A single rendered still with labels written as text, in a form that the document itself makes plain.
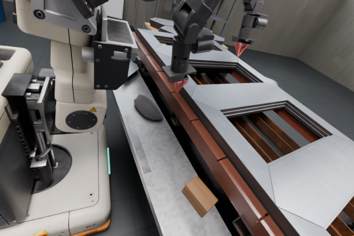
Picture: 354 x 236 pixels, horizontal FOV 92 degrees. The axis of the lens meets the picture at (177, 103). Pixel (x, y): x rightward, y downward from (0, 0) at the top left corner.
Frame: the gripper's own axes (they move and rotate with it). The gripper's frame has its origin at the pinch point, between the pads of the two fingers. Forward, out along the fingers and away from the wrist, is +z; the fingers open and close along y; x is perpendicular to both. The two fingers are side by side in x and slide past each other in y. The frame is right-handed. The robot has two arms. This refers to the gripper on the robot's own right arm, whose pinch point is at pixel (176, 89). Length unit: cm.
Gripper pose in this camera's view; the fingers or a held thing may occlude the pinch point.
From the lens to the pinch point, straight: 63.5
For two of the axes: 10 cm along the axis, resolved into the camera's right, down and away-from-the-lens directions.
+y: -8.9, 2.5, -3.8
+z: -0.9, 7.3, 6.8
